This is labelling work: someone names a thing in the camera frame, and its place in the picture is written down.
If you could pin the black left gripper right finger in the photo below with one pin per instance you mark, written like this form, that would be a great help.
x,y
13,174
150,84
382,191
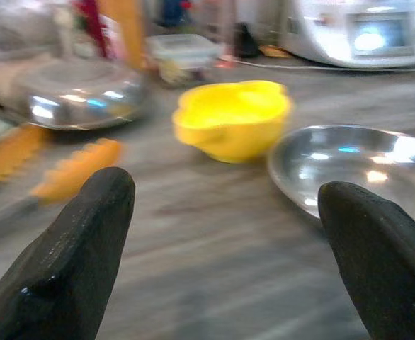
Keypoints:
x,y
381,255

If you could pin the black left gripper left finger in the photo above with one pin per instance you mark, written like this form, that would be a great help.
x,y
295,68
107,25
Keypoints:
x,y
69,255

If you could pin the orange tipped steel tongs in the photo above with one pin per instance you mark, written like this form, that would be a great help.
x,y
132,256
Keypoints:
x,y
76,170

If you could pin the shallow steel plate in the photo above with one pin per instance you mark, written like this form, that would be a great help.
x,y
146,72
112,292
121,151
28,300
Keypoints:
x,y
335,159

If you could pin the yellow plastic bowl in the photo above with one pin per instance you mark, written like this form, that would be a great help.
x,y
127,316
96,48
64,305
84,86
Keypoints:
x,y
228,134

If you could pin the white kitchen appliance with screen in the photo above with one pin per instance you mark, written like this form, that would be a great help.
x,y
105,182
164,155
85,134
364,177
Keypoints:
x,y
321,35

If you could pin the flat yellow object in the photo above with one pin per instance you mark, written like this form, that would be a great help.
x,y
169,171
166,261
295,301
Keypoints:
x,y
274,52

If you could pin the tall orange packet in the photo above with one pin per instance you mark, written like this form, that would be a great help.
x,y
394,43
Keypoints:
x,y
129,28

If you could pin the clear plastic food container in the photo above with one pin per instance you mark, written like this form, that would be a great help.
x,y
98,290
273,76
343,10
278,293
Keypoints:
x,y
182,49

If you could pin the red packet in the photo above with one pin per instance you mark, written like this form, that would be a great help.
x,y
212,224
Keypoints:
x,y
92,21

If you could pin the small black object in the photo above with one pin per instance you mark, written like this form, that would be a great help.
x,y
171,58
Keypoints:
x,y
246,42

